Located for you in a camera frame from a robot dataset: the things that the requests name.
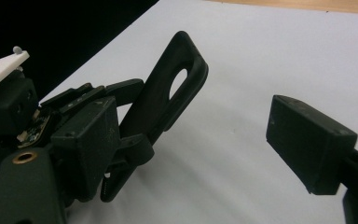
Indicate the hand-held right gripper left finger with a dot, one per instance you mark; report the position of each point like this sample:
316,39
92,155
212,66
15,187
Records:
87,146

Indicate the white table board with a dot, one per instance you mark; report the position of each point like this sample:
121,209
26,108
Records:
245,62

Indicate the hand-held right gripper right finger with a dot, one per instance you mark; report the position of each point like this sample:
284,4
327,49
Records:
307,143

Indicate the wooden table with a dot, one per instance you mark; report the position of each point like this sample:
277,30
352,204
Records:
323,6

